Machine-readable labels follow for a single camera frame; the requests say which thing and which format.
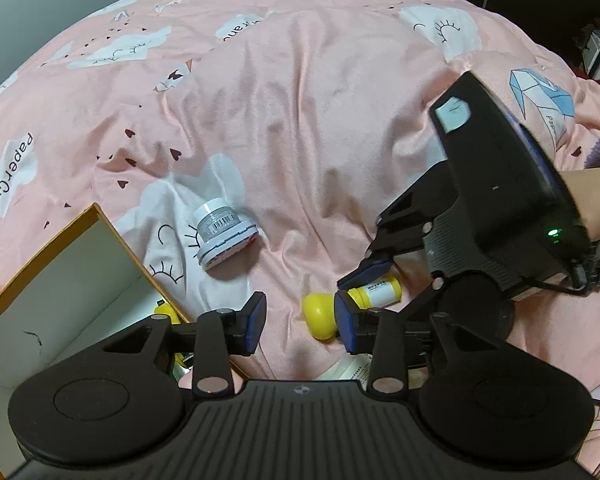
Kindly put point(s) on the yellow bottle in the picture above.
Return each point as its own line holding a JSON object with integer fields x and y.
{"x": 320, "y": 315}

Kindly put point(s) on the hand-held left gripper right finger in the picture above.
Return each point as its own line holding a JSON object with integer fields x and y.
{"x": 348, "y": 325}

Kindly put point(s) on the white bottle with dotted cap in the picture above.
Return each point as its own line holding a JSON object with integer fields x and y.
{"x": 215, "y": 220}

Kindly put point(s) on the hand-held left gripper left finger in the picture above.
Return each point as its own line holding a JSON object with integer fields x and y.
{"x": 254, "y": 325}

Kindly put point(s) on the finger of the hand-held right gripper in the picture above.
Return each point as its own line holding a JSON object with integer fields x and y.
{"x": 425, "y": 296}
{"x": 369, "y": 272}

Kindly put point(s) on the orange cardboard box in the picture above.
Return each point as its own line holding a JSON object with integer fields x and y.
{"x": 70, "y": 300}

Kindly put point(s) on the flat white labelled package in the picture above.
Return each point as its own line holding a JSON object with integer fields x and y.
{"x": 350, "y": 369}

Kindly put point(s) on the person's right forearm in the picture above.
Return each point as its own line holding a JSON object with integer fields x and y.
{"x": 587, "y": 200}

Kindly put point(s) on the pink printed blanket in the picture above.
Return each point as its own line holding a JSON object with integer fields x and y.
{"x": 290, "y": 110}

